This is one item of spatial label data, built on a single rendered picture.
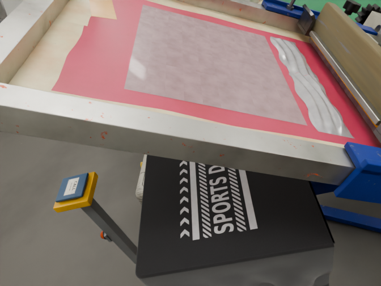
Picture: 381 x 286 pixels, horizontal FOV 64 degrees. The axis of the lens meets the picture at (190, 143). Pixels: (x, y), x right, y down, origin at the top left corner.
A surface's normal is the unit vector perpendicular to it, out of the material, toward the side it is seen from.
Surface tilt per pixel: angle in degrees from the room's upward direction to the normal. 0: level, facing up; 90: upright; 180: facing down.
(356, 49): 56
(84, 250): 0
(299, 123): 32
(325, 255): 91
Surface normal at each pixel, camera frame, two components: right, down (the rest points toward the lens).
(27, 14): 0.26, -0.71
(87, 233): -0.29, -0.69
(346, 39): -0.96, -0.18
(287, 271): 0.03, 0.67
